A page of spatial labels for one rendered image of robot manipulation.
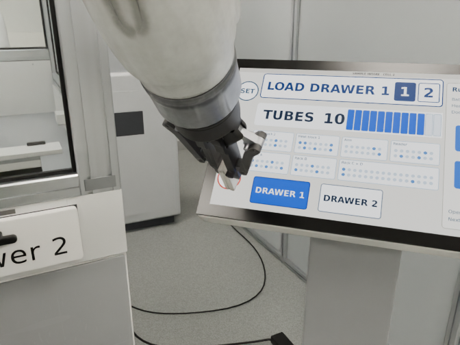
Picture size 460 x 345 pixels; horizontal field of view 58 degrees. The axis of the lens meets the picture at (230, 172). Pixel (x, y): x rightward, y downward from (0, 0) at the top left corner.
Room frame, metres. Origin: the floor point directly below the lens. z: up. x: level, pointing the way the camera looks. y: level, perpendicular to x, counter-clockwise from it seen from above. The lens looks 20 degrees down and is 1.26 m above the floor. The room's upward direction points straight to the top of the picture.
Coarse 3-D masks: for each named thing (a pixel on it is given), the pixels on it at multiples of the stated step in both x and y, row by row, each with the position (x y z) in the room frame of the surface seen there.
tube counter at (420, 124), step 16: (336, 112) 0.69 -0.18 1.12; (352, 112) 0.68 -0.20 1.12; (368, 112) 0.68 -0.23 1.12; (384, 112) 0.67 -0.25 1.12; (400, 112) 0.66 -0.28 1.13; (416, 112) 0.66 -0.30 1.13; (432, 112) 0.65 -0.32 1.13; (320, 128) 0.68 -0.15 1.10; (336, 128) 0.67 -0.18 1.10; (352, 128) 0.66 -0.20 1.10; (368, 128) 0.66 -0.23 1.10; (384, 128) 0.65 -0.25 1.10; (400, 128) 0.65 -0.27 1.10; (416, 128) 0.64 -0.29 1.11; (432, 128) 0.63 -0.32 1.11
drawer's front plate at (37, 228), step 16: (64, 208) 0.72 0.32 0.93; (0, 224) 0.66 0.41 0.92; (16, 224) 0.68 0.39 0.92; (32, 224) 0.69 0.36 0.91; (48, 224) 0.70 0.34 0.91; (64, 224) 0.71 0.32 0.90; (32, 240) 0.68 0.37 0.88; (48, 240) 0.70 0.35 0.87; (80, 240) 0.72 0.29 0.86; (0, 256) 0.66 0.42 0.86; (48, 256) 0.69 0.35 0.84; (64, 256) 0.71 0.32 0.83; (80, 256) 0.72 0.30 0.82; (0, 272) 0.66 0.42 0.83; (16, 272) 0.67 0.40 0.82
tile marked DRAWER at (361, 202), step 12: (324, 192) 0.60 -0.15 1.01; (336, 192) 0.60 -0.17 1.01; (348, 192) 0.59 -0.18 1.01; (360, 192) 0.59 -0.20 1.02; (372, 192) 0.59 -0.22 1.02; (324, 204) 0.59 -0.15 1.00; (336, 204) 0.59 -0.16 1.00; (348, 204) 0.58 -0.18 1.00; (360, 204) 0.58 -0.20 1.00; (372, 204) 0.57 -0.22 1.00; (360, 216) 0.57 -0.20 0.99; (372, 216) 0.56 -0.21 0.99
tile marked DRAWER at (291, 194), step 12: (264, 180) 0.64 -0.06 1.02; (276, 180) 0.63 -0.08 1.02; (288, 180) 0.63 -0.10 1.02; (252, 192) 0.63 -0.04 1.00; (264, 192) 0.62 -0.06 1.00; (276, 192) 0.62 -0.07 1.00; (288, 192) 0.62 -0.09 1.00; (300, 192) 0.61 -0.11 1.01; (264, 204) 0.61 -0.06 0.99; (276, 204) 0.61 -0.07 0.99; (288, 204) 0.60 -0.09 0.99; (300, 204) 0.60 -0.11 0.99
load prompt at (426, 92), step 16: (272, 80) 0.76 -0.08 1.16; (288, 80) 0.75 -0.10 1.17; (304, 80) 0.75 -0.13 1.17; (320, 80) 0.74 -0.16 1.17; (336, 80) 0.73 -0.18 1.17; (352, 80) 0.72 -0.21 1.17; (368, 80) 0.72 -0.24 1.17; (384, 80) 0.71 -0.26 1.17; (400, 80) 0.70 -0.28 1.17; (416, 80) 0.69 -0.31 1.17; (432, 80) 0.69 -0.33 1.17; (272, 96) 0.74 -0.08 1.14; (288, 96) 0.73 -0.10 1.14; (304, 96) 0.72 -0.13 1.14; (320, 96) 0.72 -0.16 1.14; (336, 96) 0.71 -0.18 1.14; (352, 96) 0.70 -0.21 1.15; (368, 96) 0.70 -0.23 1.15; (384, 96) 0.69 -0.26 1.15; (400, 96) 0.68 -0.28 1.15; (416, 96) 0.68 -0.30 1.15; (432, 96) 0.67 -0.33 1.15
